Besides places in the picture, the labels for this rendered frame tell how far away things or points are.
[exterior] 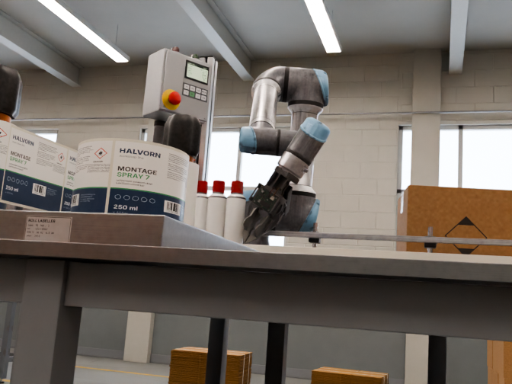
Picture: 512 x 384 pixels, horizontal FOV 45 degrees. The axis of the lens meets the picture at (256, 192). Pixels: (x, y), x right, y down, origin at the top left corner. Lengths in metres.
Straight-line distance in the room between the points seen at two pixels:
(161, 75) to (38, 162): 0.64
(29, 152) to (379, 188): 6.00
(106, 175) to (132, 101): 7.21
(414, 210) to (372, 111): 5.58
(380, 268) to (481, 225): 1.08
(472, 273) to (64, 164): 0.91
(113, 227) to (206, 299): 0.18
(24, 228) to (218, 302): 0.33
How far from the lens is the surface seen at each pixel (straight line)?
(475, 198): 1.79
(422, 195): 1.77
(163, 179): 1.07
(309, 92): 2.02
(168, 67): 1.84
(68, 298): 0.89
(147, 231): 0.87
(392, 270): 0.72
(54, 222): 0.94
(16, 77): 1.28
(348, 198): 7.09
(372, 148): 7.18
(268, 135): 1.70
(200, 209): 1.67
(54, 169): 1.34
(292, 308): 0.77
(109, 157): 1.07
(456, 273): 0.71
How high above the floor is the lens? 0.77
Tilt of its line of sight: 10 degrees up
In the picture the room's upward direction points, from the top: 4 degrees clockwise
